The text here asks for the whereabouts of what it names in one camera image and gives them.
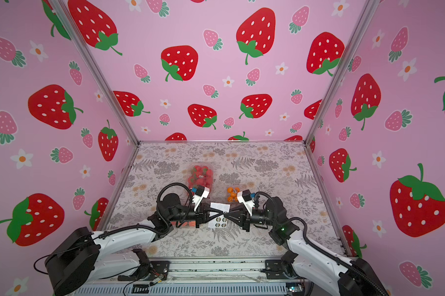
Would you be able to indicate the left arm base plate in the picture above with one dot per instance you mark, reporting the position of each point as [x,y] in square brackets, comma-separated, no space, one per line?
[148,272]

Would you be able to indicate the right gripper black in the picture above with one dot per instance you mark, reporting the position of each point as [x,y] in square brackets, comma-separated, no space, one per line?
[246,218]

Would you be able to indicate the clear large peach box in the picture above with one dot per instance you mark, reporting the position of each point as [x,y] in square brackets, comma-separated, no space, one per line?
[184,224]

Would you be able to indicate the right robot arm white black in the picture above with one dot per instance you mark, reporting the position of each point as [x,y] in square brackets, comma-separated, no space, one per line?
[305,258]

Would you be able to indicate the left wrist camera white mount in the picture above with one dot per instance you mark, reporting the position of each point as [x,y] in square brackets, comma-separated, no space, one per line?
[199,194]

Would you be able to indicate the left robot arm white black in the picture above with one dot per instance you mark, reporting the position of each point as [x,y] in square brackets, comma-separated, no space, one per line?
[87,256]

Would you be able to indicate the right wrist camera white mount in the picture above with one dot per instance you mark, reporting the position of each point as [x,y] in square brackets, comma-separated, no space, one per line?
[246,199]

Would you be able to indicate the white sticker sheet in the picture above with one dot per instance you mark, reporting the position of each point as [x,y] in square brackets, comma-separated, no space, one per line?
[218,221]

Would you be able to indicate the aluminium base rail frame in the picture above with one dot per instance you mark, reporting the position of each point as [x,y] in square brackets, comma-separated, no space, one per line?
[203,277]

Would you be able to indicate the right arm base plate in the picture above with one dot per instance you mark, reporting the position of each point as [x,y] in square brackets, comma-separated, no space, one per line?
[279,269]

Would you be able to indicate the clear orange kumquat box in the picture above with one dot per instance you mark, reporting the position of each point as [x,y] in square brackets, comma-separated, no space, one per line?
[232,197]

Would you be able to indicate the clear strawberry box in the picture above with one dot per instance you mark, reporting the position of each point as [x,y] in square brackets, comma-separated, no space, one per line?
[207,173]

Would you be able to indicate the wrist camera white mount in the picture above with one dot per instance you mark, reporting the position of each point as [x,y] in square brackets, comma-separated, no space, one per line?
[199,194]
[246,199]

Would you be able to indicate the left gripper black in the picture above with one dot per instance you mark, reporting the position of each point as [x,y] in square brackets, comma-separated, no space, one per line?
[202,214]

